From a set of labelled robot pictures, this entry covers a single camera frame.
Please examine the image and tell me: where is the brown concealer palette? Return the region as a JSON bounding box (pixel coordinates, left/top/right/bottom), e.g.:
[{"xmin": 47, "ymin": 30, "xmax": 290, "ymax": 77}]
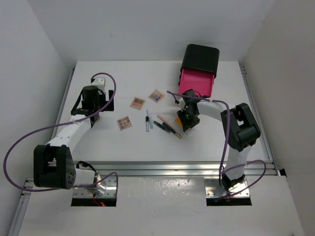
[{"xmin": 117, "ymin": 116, "xmax": 132, "ymax": 131}]

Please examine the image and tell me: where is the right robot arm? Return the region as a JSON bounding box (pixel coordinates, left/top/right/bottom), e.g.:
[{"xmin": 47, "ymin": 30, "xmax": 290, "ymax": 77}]
[{"xmin": 173, "ymin": 89, "xmax": 261, "ymax": 192}]

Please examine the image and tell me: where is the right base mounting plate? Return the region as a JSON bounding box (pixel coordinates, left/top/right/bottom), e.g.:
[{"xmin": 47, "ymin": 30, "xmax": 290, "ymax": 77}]
[{"xmin": 204, "ymin": 177, "xmax": 250, "ymax": 199}]

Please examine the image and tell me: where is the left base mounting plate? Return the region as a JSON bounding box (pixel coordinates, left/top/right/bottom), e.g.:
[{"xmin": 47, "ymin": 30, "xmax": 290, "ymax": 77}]
[{"xmin": 73, "ymin": 176, "xmax": 117, "ymax": 198}]

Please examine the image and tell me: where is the light blue mascara tube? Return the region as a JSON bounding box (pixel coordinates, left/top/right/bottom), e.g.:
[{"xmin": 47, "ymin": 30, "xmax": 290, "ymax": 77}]
[{"xmin": 146, "ymin": 109, "xmax": 154, "ymax": 129}]

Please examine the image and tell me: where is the colourful eyeshadow palette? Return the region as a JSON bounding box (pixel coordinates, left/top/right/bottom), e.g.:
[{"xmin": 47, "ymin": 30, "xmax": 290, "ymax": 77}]
[{"xmin": 148, "ymin": 89, "xmax": 165, "ymax": 103}]

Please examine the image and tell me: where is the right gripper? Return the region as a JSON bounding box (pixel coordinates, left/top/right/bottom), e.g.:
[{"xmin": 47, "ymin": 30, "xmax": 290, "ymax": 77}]
[{"xmin": 178, "ymin": 107, "xmax": 200, "ymax": 131}]

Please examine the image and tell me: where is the orange cream tube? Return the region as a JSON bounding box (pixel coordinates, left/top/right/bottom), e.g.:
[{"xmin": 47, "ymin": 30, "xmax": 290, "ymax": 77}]
[{"xmin": 175, "ymin": 118, "xmax": 192, "ymax": 136}]

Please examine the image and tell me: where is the pink top drawer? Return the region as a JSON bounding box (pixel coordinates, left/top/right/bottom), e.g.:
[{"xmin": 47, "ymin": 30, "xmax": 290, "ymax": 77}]
[{"xmin": 179, "ymin": 68, "xmax": 215, "ymax": 97}]

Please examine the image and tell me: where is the pink concealer stick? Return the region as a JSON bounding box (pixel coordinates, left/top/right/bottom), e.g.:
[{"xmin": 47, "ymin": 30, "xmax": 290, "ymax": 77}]
[{"xmin": 157, "ymin": 114, "xmax": 176, "ymax": 130}]

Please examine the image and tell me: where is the clear lip gloss tube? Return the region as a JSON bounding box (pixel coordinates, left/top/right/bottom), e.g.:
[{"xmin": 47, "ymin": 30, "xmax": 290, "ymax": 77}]
[{"xmin": 145, "ymin": 116, "xmax": 150, "ymax": 132}]

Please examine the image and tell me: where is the aluminium front rail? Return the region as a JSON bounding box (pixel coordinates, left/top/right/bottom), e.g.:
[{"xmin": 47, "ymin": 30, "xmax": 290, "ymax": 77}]
[{"xmin": 41, "ymin": 161, "xmax": 279, "ymax": 177}]

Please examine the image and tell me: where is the dark green eyeliner pen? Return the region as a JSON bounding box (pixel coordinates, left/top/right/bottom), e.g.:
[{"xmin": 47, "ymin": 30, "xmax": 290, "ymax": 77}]
[{"xmin": 153, "ymin": 120, "xmax": 171, "ymax": 133}]

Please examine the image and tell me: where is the base mounting plate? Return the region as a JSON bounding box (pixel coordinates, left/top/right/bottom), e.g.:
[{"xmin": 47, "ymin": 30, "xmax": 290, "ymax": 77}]
[
  {"xmin": 73, "ymin": 176, "xmax": 117, "ymax": 198},
  {"xmin": 204, "ymin": 177, "xmax": 250, "ymax": 199}
]

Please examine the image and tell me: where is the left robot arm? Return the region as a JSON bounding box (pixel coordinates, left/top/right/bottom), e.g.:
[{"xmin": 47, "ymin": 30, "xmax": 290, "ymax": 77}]
[{"xmin": 33, "ymin": 79, "xmax": 114, "ymax": 189}]

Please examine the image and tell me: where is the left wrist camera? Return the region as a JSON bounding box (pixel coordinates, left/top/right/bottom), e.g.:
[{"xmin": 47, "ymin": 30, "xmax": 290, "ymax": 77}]
[{"xmin": 91, "ymin": 78, "xmax": 106, "ymax": 92}]

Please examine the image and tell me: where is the peach eyeshadow palette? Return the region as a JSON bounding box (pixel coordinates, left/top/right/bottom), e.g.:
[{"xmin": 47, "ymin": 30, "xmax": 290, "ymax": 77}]
[{"xmin": 130, "ymin": 97, "xmax": 145, "ymax": 110}]

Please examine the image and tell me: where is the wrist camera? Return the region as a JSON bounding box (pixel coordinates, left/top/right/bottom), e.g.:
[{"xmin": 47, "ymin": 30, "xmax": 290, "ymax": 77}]
[
  {"xmin": 179, "ymin": 98, "xmax": 186, "ymax": 111},
  {"xmin": 91, "ymin": 78, "xmax": 106, "ymax": 92}
]

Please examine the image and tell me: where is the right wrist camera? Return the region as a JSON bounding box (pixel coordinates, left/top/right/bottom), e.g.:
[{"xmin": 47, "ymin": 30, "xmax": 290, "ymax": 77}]
[{"xmin": 179, "ymin": 98, "xmax": 186, "ymax": 111}]

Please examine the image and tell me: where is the black gold mascara tube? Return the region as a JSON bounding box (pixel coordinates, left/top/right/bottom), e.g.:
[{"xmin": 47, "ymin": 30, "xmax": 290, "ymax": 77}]
[{"xmin": 162, "ymin": 122, "xmax": 182, "ymax": 139}]

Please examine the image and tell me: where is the black drawer cabinet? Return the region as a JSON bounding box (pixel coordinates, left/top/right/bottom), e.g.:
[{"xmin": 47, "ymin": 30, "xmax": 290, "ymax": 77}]
[{"xmin": 180, "ymin": 44, "xmax": 220, "ymax": 78}]

